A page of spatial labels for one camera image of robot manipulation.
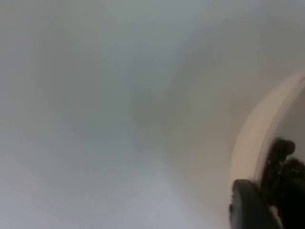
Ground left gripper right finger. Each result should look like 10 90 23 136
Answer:
273 181 305 229

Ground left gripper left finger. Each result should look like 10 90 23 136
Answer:
229 179 283 229

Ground coffee beans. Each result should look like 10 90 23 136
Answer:
260 137 305 207

